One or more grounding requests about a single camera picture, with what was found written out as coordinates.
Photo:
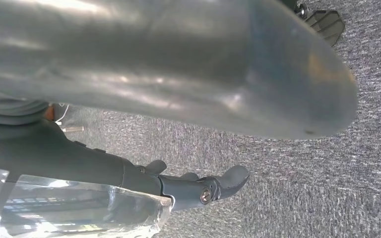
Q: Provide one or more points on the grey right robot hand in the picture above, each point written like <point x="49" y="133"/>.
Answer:
<point x="177" y="65"/>

